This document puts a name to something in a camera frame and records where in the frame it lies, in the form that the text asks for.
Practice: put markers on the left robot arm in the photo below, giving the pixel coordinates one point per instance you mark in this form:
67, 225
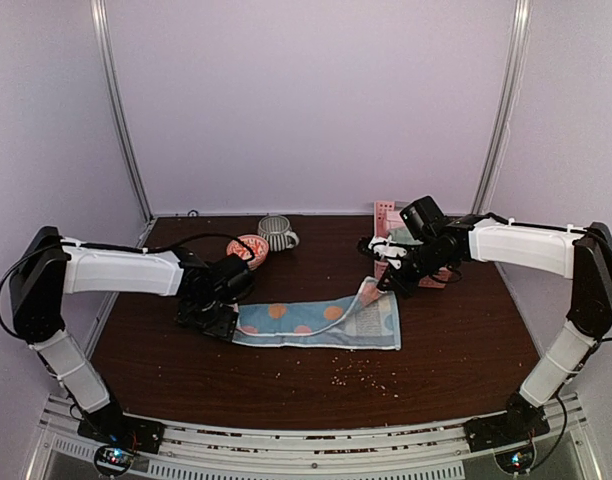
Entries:
54, 266

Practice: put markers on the pink plastic basket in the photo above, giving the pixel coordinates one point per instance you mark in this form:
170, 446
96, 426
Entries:
388, 224

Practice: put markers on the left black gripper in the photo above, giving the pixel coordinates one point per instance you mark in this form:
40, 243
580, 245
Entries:
222, 330

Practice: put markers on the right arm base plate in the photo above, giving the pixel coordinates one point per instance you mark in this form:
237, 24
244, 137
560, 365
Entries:
496, 431

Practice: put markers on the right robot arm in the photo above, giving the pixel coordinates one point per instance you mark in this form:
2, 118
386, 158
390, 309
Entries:
559, 277

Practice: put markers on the front aluminium rail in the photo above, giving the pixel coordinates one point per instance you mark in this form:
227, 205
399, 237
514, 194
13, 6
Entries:
435, 450

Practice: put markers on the red patterned bowl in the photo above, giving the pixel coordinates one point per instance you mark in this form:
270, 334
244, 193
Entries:
253, 249

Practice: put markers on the right aluminium frame post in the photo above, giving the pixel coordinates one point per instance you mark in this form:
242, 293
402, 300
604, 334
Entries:
509, 91

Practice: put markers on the striped ceramic mug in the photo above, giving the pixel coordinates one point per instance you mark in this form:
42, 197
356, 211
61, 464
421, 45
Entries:
277, 231

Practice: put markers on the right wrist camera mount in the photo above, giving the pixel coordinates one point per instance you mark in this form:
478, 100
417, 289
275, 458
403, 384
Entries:
384, 250

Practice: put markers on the aluminium frame post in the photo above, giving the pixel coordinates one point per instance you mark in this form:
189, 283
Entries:
509, 91
119, 119

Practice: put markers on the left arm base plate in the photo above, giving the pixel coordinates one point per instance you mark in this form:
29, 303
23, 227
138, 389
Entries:
112, 426

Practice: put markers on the left aluminium frame post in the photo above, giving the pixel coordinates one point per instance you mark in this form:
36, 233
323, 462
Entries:
119, 119

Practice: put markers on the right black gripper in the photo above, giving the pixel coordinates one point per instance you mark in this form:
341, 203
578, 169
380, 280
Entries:
397, 282

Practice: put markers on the blue patterned towel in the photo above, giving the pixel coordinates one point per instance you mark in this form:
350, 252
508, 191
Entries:
367, 320

